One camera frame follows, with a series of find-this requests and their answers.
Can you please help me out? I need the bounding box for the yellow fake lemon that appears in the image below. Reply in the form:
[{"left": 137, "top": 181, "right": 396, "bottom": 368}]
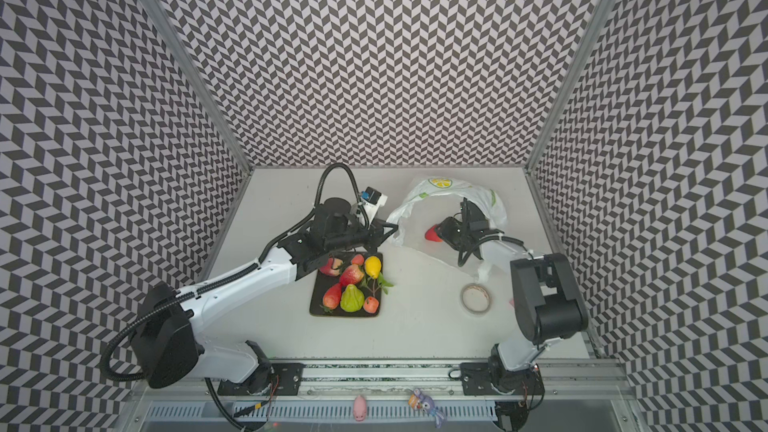
[{"left": 364, "top": 255, "right": 382, "bottom": 280}]

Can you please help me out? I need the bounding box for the white plastic bag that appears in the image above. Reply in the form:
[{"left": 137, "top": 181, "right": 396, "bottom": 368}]
[{"left": 388, "top": 176, "right": 525, "bottom": 283}]

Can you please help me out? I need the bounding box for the red fake apple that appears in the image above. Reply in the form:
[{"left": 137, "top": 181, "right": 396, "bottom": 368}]
[{"left": 339, "top": 264, "right": 366, "bottom": 289}]

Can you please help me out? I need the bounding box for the fake leafy twig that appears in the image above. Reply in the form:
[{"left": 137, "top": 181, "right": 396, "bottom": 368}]
[{"left": 358, "top": 275, "right": 394, "bottom": 299}]

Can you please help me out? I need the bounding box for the red fake strawberry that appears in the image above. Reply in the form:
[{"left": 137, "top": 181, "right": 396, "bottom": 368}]
[{"left": 321, "top": 283, "right": 343, "bottom": 314}]

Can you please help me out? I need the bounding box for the green fake fruit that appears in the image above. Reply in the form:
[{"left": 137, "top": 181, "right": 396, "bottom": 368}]
[{"left": 340, "top": 284, "right": 366, "bottom": 313}]

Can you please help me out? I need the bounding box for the small peach fake fruit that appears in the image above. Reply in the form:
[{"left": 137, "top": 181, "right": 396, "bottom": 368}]
[{"left": 363, "top": 296, "right": 380, "bottom": 315}]

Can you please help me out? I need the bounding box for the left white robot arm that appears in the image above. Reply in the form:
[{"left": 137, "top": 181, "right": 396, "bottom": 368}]
[{"left": 98, "top": 164, "right": 397, "bottom": 393}]

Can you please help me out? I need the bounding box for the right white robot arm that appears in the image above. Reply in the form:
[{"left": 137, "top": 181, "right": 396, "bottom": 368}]
[{"left": 425, "top": 199, "right": 589, "bottom": 397}]

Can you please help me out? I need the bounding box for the black square mat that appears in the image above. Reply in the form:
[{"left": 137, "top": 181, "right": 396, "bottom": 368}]
[{"left": 309, "top": 252, "right": 392, "bottom": 318}]

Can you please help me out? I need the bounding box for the beige masking tape roll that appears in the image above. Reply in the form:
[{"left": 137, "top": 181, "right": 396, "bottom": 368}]
[{"left": 459, "top": 284, "right": 492, "bottom": 316}]

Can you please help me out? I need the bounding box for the purple toy figure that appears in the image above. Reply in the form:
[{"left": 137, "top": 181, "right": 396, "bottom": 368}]
[{"left": 408, "top": 388, "right": 447, "bottom": 429}]

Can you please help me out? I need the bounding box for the pink toy figure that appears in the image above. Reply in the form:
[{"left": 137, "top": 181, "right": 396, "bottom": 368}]
[{"left": 352, "top": 395, "right": 368, "bottom": 422}]

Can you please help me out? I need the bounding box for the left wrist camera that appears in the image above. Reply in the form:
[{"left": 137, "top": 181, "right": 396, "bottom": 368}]
[{"left": 360, "top": 187, "right": 388, "bottom": 222}]

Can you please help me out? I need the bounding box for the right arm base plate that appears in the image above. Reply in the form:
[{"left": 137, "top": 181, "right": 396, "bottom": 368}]
[{"left": 459, "top": 362, "right": 546, "bottom": 398}]

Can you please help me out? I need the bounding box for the aluminium front rail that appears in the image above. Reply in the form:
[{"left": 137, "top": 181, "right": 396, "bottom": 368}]
[{"left": 128, "top": 359, "right": 631, "bottom": 402}]

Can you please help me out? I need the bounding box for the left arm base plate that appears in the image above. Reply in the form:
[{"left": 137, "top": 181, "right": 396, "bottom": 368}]
[{"left": 217, "top": 362, "right": 305, "bottom": 397}]

